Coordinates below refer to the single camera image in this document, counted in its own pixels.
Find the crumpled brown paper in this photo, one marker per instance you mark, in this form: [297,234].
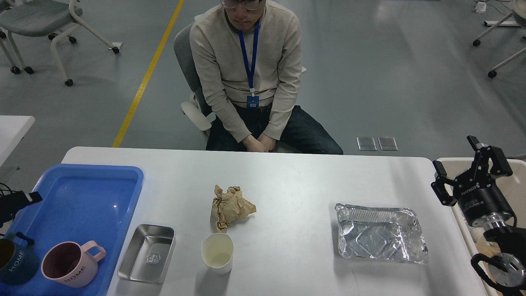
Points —
[229,206]

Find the pink HOME mug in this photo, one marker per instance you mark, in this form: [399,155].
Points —
[72,264]

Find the white grey rolling chair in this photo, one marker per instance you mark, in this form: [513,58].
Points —
[38,18]

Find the white cup in bin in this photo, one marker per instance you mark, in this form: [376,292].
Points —
[477,234]

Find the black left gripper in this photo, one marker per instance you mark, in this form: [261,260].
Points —
[9,206]

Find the white side table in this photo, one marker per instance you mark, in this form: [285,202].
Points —
[12,130]

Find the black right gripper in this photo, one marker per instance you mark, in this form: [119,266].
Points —
[477,202]

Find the left metal floor plate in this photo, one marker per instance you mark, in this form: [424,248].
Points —
[366,143]

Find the white power adapter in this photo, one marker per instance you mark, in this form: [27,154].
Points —
[481,7]

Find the stainless steel rectangular tray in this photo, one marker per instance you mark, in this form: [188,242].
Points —
[148,254]

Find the white paper cup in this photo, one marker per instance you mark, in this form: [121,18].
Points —
[217,253]

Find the brown paper in bin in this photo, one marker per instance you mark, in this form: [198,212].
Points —
[489,249]

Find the right metal floor plate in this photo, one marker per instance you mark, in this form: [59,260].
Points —
[388,143]

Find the aluminium foil container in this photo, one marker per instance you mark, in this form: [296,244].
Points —
[376,233]

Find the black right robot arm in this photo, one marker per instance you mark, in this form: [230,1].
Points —
[508,277]

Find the metal floor plate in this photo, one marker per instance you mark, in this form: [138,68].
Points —
[366,143]
[388,143]

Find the blue plastic tray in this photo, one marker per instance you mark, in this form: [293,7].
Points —
[80,203]

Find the dark blue HOME mug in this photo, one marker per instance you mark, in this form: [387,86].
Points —
[18,262]

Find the seated person in beige sweater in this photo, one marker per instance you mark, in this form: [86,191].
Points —
[254,82]

